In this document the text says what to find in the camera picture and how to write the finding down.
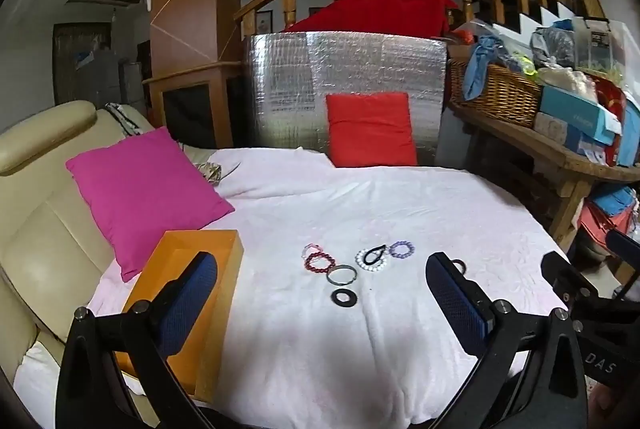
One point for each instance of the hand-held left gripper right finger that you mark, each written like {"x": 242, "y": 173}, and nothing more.
{"x": 455, "y": 304}

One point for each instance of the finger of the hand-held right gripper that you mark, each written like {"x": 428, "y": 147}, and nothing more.
{"x": 625, "y": 244}
{"x": 565, "y": 276}

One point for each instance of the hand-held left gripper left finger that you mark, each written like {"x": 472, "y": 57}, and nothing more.
{"x": 190, "y": 304}

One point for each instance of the orange cardboard box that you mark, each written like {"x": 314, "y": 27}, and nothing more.
{"x": 227, "y": 309}

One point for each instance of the black scrunchie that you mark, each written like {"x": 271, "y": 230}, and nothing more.
{"x": 334, "y": 298}

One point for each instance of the person's right hand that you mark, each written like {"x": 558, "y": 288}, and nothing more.
{"x": 607, "y": 409}

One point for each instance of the orange plastic bag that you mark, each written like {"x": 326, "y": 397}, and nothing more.
{"x": 610, "y": 219}

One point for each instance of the blue box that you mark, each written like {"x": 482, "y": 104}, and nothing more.
{"x": 631, "y": 134}

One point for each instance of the white blanket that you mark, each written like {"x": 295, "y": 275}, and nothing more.
{"x": 350, "y": 359}

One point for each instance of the pink pillow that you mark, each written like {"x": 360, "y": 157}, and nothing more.
{"x": 145, "y": 194}

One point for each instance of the wooden bench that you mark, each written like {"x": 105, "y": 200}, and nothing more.
{"x": 540, "y": 144}

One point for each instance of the patterned cloth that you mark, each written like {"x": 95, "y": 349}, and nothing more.
{"x": 212, "y": 171}

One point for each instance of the red gift bag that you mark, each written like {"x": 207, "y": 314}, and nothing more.
{"x": 612, "y": 101}

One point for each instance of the teal cardboard box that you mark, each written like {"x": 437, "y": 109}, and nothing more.
{"x": 570, "y": 111}

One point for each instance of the beige leather sofa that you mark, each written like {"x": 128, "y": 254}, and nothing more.
{"x": 45, "y": 234}

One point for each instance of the cream cloth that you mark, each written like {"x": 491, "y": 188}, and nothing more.
{"x": 570, "y": 81}

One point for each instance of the wicker basket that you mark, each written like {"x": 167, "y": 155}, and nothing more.
{"x": 505, "y": 99}

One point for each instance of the red pillow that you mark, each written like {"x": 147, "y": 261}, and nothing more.
{"x": 370, "y": 129}

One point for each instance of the striped cloth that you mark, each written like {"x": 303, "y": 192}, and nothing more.
{"x": 125, "y": 116}

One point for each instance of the clear plastic container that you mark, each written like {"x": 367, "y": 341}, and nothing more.
{"x": 600, "y": 44}

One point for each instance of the grey plastic bag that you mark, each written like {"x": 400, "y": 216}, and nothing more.
{"x": 550, "y": 46}

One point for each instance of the blue cloth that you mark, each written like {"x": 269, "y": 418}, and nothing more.
{"x": 475, "y": 74}

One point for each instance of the wooden cabinet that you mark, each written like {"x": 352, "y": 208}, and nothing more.
{"x": 200, "y": 71}

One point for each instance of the silver foil panel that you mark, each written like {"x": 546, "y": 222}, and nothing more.
{"x": 300, "y": 84}

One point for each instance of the dark wooden door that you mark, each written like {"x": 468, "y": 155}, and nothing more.
{"x": 65, "y": 69}

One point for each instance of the red cloth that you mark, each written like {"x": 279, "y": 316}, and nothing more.
{"x": 380, "y": 14}

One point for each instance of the picture frame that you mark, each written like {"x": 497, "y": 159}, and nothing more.
{"x": 263, "y": 22}

